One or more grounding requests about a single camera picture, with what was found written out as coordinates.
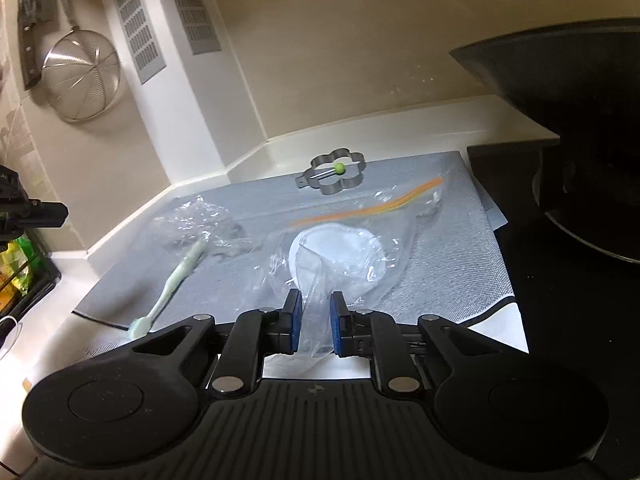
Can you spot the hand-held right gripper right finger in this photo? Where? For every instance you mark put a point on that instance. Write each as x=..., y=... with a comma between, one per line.
x=340, y=324

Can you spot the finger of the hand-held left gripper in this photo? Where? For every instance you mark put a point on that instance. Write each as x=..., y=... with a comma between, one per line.
x=47, y=212

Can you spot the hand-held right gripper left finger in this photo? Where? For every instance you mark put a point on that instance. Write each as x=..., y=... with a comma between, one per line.
x=296, y=322

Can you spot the white round container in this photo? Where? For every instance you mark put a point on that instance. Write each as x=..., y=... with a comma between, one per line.
x=335, y=255

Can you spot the clear zip bag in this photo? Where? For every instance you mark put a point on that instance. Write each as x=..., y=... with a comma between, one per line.
x=400, y=240

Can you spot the yellow green snack bag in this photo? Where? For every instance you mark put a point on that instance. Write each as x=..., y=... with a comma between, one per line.
x=15, y=275

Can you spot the grey mat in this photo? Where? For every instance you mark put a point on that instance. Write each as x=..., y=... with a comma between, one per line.
x=440, y=270

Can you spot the light green toothbrush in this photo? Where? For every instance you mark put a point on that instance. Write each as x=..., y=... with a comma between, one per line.
x=172, y=285

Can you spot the steel mesh strainer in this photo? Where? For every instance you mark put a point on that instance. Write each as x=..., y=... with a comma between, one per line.
x=82, y=85

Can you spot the crumpled clear plastic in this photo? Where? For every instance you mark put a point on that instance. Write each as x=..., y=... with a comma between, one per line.
x=195, y=222

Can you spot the hanging cleaver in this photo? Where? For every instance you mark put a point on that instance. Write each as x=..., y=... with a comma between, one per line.
x=32, y=25

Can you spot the black stove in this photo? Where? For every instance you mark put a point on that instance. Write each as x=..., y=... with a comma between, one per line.
x=565, y=310

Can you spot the black wok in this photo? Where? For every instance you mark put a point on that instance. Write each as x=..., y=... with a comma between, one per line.
x=575, y=90

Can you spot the wide grey wall vent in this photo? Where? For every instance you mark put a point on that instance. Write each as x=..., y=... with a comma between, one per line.
x=135, y=25

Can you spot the narrow grey wall vent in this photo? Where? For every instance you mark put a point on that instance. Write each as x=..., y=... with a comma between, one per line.
x=192, y=10

